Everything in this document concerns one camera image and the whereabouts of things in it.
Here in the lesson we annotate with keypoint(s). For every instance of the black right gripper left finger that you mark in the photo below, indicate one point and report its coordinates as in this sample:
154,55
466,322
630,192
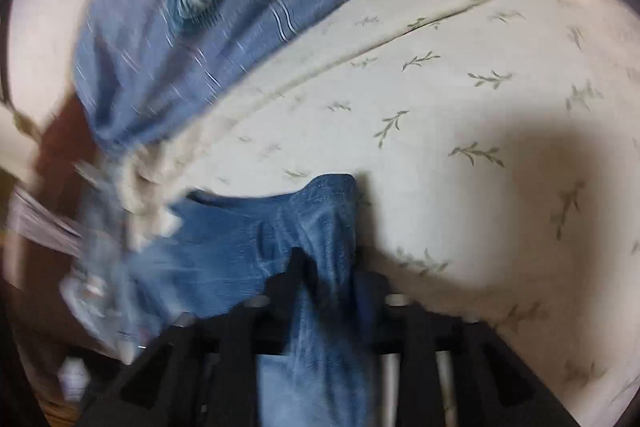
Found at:
202,372

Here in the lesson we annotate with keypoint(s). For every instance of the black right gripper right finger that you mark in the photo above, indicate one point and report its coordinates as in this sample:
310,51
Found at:
441,370

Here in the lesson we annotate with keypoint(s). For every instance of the blue denim jeans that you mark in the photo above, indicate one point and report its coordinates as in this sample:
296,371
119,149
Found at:
221,253

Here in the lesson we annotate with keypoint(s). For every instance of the brown wooden headboard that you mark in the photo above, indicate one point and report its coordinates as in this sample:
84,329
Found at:
33,272

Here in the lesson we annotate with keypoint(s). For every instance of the cream leaf-print bedsheet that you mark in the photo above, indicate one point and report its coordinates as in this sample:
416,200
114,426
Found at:
496,143

